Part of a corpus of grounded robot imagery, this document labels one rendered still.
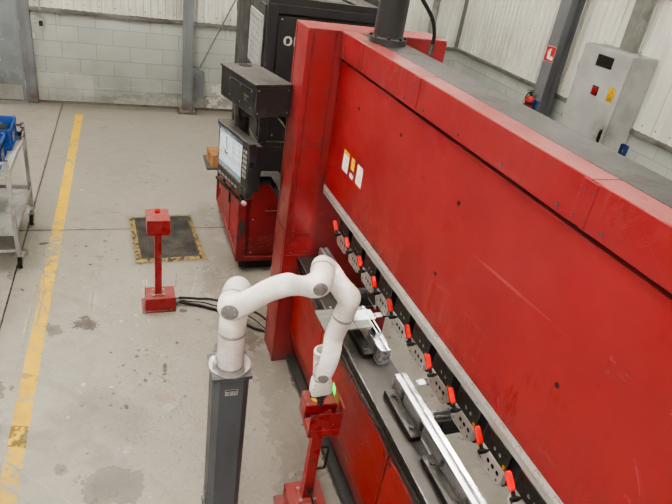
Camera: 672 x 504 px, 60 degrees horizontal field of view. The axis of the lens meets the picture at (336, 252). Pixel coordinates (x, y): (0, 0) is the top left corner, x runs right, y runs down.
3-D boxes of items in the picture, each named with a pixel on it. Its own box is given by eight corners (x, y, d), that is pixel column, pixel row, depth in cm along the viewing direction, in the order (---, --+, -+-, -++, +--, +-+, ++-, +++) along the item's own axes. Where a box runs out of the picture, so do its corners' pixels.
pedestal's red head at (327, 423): (298, 408, 292) (303, 381, 284) (329, 405, 297) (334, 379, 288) (307, 438, 276) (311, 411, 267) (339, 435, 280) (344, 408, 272)
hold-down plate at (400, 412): (383, 394, 278) (384, 390, 277) (393, 393, 280) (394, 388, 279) (409, 442, 254) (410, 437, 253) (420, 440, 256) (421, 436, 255)
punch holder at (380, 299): (374, 300, 294) (379, 273, 286) (389, 299, 297) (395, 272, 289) (385, 318, 282) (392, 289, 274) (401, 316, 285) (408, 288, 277)
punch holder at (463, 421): (449, 415, 229) (459, 384, 221) (467, 412, 232) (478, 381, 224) (468, 445, 217) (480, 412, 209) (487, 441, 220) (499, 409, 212)
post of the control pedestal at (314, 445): (300, 490, 314) (312, 418, 288) (309, 489, 315) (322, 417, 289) (302, 499, 309) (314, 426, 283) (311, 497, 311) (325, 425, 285)
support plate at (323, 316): (314, 311, 310) (314, 310, 309) (360, 308, 319) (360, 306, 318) (324, 332, 295) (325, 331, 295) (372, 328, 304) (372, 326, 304)
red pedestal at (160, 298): (141, 299, 462) (138, 205, 422) (173, 297, 471) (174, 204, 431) (142, 313, 446) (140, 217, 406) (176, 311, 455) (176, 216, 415)
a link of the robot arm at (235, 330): (215, 338, 248) (217, 292, 237) (224, 313, 264) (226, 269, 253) (243, 342, 249) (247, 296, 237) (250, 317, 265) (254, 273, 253)
